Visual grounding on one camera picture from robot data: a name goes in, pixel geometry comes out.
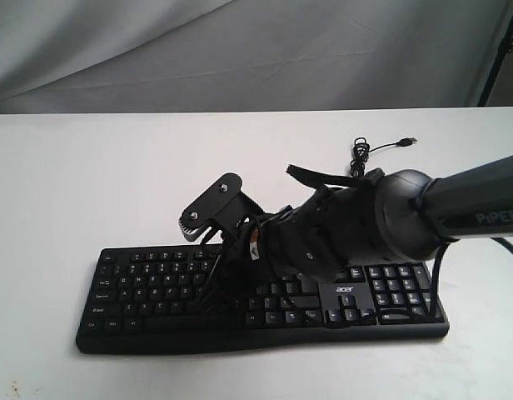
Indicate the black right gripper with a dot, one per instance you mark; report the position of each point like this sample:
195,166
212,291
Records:
253,259

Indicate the black acer keyboard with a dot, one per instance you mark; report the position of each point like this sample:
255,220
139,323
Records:
143,301

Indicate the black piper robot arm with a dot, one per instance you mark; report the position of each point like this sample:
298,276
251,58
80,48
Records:
379,218

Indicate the grey backdrop cloth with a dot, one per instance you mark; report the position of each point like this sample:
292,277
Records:
245,56

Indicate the black tripod stand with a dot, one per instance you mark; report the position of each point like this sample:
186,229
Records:
505,47

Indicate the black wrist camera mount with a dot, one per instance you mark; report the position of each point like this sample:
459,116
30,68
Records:
222,207

